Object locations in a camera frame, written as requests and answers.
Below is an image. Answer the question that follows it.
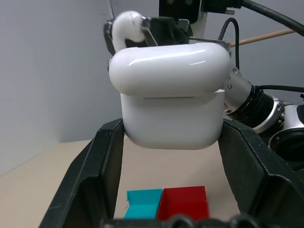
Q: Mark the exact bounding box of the thick black cable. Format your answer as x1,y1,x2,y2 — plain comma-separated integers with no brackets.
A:
242,0,304,38

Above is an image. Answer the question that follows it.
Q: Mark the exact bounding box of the thin black cable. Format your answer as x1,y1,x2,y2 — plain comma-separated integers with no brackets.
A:
218,18,241,69

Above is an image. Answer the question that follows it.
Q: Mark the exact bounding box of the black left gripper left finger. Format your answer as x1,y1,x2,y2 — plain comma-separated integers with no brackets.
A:
41,118,124,228

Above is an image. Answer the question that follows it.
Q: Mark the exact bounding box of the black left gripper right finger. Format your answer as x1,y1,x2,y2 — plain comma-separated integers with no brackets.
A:
218,118,304,228

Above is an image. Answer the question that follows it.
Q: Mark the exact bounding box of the teal plastic bin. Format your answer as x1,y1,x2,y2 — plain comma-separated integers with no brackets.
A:
123,188,163,220

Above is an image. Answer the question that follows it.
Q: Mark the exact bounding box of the white earbud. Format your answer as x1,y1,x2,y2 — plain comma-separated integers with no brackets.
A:
111,10,148,53

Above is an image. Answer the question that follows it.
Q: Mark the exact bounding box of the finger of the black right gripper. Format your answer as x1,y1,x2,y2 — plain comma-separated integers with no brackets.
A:
103,19,119,57
142,16,193,47

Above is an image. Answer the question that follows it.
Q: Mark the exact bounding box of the thin wooden stick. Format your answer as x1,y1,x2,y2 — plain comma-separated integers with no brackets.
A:
228,29,295,47

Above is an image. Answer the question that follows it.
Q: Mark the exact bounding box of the red plastic bin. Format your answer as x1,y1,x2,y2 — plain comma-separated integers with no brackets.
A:
156,185,210,220

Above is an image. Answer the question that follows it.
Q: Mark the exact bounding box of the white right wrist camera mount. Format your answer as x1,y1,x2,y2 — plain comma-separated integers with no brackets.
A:
189,0,236,38

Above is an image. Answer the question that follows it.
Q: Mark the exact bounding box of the white earbuds charging case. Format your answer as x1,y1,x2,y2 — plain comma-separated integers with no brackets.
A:
108,42,231,151

